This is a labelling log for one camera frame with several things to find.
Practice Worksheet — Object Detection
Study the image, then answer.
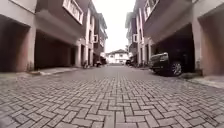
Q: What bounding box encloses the white house with dark roof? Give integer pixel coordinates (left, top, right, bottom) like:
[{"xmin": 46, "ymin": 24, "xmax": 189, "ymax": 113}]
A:
[{"xmin": 105, "ymin": 48, "xmax": 130, "ymax": 65}]

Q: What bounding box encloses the grey brick paved road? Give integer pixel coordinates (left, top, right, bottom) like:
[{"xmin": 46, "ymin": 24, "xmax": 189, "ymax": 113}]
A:
[{"xmin": 0, "ymin": 64, "xmax": 224, "ymax": 128}]

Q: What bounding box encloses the black car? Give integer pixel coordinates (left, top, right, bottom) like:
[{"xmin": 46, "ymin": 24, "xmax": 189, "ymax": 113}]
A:
[{"xmin": 148, "ymin": 51, "xmax": 185, "ymax": 77}]

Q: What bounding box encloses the pale concrete kerb strip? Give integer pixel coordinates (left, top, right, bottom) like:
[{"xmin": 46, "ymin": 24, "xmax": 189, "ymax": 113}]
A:
[{"xmin": 0, "ymin": 66, "xmax": 83, "ymax": 80}]

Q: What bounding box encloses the brown and white building row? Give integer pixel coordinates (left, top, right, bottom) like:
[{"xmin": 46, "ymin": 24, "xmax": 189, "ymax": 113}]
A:
[{"xmin": 0, "ymin": 0, "xmax": 109, "ymax": 73}]

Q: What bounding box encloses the grey and white building row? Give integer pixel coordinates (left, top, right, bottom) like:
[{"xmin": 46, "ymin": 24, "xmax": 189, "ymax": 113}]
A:
[{"xmin": 124, "ymin": 0, "xmax": 224, "ymax": 77}]

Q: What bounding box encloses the pale concrete driveway slab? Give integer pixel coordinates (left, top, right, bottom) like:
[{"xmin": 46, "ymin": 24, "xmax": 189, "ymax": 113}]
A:
[{"xmin": 186, "ymin": 75, "xmax": 224, "ymax": 90}]

